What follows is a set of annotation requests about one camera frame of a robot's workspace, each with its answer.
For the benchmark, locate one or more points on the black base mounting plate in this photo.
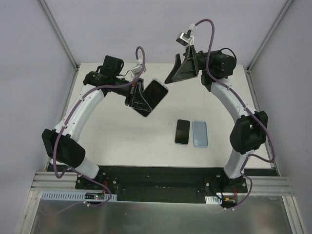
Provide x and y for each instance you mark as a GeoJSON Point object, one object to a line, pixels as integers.
{"type": "Point", "coordinates": [168, 184]}

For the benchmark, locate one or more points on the aluminium extrusion rail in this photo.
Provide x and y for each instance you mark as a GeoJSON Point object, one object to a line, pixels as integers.
{"type": "Point", "coordinates": [271, 186]}
{"type": "Point", "coordinates": [48, 180]}

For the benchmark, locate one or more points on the left white cable duct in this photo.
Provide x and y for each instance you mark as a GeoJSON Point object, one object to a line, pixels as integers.
{"type": "Point", "coordinates": [78, 196]}

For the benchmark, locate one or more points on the right aluminium frame post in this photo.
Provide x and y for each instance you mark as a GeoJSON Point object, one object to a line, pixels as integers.
{"type": "Point", "coordinates": [271, 31]}

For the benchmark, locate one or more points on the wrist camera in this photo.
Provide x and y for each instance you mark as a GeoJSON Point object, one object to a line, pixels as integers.
{"type": "Point", "coordinates": [185, 38]}
{"type": "Point", "coordinates": [136, 69]}

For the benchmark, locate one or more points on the right aluminium extrusion rail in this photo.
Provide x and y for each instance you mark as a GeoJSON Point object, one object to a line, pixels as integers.
{"type": "Point", "coordinates": [271, 186]}

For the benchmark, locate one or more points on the aluminium frame post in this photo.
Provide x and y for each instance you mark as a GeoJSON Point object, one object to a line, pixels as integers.
{"type": "Point", "coordinates": [271, 31]}
{"type": "Point", "coordinates": [57, 32]}

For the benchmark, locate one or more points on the white cable duct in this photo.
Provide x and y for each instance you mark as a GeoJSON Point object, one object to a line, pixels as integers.
{"type": "Point", "coordinates": [78, 196]}
{"type": "Point", "coordinates": [213, 200]}

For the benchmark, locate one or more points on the left aluminium frame post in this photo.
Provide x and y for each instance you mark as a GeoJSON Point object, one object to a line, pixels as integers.
{"type": "Point", "coordinates": [57, 32]}

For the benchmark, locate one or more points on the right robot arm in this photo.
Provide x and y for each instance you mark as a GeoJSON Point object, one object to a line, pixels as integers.
{"type": "Point", "coordinates": [248, 133]}

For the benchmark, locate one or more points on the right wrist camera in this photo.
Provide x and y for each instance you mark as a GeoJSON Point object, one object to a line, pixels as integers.
{"type": "Point", "coordinates": [185, 38]}

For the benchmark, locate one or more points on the right white cable duct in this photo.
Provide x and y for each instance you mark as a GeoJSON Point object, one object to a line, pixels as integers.
{"type": "Point", "coordinates": [213, 200]}

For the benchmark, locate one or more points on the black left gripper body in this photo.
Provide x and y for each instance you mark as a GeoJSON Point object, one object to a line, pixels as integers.
{"type": "Point", "coordinates": [132, 93]}

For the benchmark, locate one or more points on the light blue phone case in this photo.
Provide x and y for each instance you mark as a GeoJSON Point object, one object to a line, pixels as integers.
{"type": "Point", "coordinates": [200, 135]}

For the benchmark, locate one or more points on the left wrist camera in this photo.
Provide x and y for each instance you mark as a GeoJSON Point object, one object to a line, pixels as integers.
{"type": "Point", "coordinates": [136, 69]}

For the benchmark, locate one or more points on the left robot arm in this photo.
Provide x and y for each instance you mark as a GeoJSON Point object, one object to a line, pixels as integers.
{"type": "Point", "coordinates": [61, 143]}

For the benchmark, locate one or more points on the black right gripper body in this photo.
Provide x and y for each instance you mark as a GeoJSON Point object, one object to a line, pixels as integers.
{"type": "Point", "coordinates": [193, 61]}

